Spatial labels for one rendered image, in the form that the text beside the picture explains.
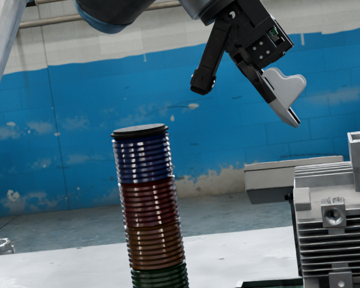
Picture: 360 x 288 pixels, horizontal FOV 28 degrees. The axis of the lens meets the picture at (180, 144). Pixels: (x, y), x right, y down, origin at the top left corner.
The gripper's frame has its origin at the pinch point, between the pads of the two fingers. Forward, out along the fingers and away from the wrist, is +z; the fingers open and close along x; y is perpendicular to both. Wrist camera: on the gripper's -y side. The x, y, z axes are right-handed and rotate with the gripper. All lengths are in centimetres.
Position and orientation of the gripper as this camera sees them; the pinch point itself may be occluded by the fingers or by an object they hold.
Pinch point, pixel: (288, 120)
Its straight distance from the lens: 107.5
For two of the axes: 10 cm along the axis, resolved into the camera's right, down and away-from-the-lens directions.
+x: 2.1, -1.4, 9.7
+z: 6.0, 8.0, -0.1
